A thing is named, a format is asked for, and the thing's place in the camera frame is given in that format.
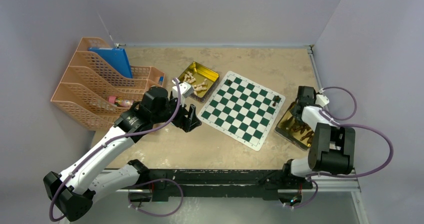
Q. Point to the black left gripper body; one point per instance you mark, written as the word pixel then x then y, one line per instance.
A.
pixel 180 120

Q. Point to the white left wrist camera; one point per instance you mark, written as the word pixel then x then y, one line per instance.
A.
pixel 185 89

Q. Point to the blue folder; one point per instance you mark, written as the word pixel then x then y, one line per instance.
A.
pixel 116 58

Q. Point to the orange plastic file rack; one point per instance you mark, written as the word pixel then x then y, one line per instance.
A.
pixel 89 81

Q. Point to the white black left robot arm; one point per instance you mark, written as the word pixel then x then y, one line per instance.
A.
pixel 74 190

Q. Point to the pink bottle in rack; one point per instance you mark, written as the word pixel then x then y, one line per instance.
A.
pixel 120 102

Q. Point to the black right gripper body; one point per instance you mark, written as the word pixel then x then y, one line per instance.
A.
pixel 295 114

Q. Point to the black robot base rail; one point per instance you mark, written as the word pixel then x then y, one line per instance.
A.
pixel 269 185

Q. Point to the green white chess board mat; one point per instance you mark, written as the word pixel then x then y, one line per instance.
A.
pixel 244 110

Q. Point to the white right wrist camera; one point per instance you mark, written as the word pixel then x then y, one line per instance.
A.
pixel 321 100

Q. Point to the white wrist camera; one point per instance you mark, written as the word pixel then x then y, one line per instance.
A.
pixel 185 89
pixel 321 100

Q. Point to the gold tin with light pieces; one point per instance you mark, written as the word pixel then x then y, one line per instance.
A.
pixel 202 79

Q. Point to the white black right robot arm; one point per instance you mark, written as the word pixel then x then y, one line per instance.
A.
pixel 330 147

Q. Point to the gold tin with dark pieces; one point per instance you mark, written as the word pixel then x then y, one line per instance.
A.
pixel 291 129

